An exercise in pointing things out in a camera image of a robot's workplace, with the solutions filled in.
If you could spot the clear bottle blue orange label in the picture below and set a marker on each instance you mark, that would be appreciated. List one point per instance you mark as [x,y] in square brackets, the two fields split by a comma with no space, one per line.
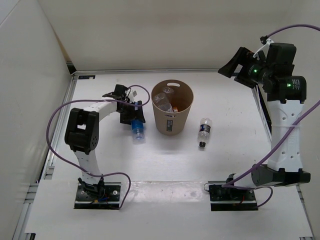
[163,99]

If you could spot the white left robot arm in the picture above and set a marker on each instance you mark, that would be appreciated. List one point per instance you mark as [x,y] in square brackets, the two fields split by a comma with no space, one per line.
[82,132]

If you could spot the orange packet inside bin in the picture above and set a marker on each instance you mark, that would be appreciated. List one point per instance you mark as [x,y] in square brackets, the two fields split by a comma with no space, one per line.
[175,109]

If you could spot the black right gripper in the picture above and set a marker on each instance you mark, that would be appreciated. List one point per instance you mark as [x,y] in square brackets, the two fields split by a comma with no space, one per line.
[243,57]

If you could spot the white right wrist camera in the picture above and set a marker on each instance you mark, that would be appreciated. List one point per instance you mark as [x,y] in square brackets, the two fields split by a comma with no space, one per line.
[266,41]

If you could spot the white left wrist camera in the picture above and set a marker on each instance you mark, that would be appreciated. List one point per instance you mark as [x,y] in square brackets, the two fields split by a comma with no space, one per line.
[131,96]

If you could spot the clear bottle blue cap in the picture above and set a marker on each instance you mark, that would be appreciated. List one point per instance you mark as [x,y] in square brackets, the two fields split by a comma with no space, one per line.
[137,130]

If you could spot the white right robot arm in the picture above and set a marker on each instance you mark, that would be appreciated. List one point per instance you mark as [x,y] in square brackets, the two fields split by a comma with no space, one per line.
[285,97]

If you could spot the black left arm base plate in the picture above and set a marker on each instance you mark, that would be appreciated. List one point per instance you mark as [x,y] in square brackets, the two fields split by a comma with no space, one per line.
[100,197]

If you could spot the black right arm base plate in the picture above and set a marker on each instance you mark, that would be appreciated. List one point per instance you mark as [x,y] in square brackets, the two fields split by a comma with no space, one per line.
[230,199]

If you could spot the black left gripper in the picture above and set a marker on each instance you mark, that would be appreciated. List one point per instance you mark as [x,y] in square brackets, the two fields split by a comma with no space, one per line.
[138,114]

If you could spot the clear bottle black label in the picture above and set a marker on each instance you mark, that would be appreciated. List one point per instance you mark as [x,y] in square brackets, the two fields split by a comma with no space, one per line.
[204,132]

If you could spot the beige round waste bin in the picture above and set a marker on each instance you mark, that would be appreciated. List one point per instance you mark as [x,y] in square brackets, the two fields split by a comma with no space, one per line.
[171,101]

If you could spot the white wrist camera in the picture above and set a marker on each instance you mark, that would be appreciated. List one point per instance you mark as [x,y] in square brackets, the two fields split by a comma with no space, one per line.
[131,96]
[266,41]

